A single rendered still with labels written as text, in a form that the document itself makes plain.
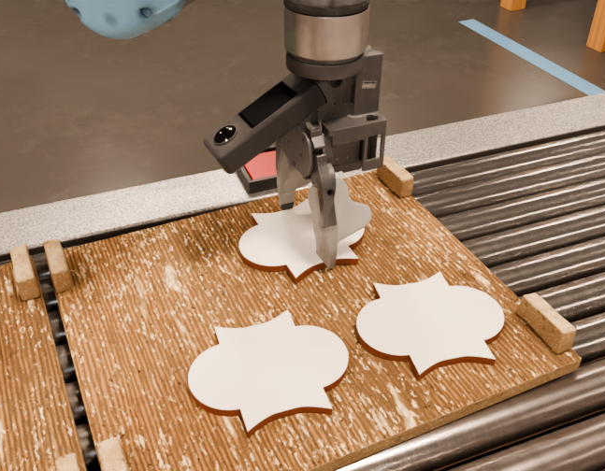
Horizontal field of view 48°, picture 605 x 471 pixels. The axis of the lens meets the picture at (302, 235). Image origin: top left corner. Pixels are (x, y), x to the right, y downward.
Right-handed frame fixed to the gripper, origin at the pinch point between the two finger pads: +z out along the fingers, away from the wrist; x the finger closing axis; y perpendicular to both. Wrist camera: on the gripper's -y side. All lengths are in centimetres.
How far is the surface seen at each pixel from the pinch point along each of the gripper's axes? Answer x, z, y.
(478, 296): -15.8, 0.1, 11.4
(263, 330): -11.5, 0.4, -9.0
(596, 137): 6.6, 1.3, 47.7
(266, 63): 250, 86, 94
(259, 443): -21.9, 1.7, -13.5
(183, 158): 179, 89, 30
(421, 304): -14.4, 0.2, 5.8
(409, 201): 1.8, 0.5, 14.5
